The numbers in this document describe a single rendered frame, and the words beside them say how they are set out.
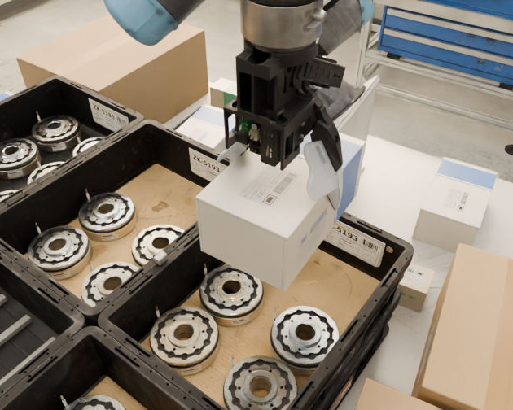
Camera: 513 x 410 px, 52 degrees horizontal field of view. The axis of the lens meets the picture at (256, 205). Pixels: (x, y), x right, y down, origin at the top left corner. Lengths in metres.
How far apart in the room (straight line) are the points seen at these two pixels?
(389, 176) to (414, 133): 1.44
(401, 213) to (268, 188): 0.69
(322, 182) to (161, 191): 0.56
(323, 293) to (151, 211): 0.37
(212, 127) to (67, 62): 0.41
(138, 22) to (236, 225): 0.23
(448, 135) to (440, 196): 1.65
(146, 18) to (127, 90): 0.81
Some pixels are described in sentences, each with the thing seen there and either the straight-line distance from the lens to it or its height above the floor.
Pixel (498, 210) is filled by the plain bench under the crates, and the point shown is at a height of 0.70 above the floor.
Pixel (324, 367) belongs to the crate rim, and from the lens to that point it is 0.70.
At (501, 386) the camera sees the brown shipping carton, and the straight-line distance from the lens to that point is 0.83.
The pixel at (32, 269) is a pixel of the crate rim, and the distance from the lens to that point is 0.86.
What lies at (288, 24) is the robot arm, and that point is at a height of 1.34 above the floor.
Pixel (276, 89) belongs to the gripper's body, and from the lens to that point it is 0.50.
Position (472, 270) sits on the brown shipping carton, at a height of 0.86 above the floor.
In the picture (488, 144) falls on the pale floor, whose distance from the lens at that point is 2.83.
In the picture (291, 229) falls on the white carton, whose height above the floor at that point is 1.14.
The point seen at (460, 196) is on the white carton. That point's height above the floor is 0.79.
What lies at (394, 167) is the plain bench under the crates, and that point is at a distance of 1.37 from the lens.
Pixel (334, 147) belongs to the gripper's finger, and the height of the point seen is 1.20.
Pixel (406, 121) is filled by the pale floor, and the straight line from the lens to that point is 2.86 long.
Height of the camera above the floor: 1.54
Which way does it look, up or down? 43 degrees down
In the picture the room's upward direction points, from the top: straight up
